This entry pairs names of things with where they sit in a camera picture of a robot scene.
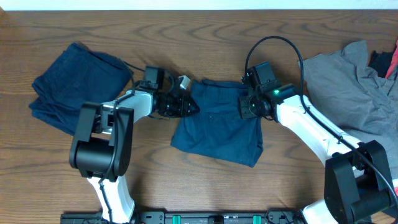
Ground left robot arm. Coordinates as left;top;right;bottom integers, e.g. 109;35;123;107
69;88;200;223

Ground dark blue shorts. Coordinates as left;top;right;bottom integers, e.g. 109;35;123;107
170;80;263;167

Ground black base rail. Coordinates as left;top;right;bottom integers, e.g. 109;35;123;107
60;210;306;224

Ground grey garment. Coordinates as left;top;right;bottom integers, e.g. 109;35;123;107
302;40;397;179

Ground folded dark blue garment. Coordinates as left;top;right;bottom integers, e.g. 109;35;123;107
29;42;131;135

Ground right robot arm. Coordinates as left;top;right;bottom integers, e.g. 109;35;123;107
239;84;397;223

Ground red garment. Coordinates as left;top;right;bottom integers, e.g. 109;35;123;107
385;41;398;79

